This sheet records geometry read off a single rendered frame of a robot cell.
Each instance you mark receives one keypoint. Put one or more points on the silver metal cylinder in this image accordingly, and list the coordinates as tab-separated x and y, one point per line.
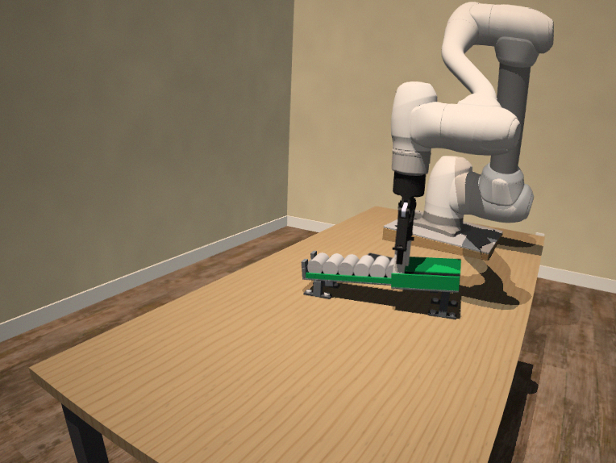
389	269

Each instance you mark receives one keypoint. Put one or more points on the beige cylinder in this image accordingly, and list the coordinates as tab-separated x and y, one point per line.
363	266
332	264
347	265
316	264
379	267

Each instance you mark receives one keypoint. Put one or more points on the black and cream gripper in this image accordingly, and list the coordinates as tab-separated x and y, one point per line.
406	186

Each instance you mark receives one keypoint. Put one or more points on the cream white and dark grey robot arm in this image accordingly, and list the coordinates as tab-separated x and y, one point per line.
477	125

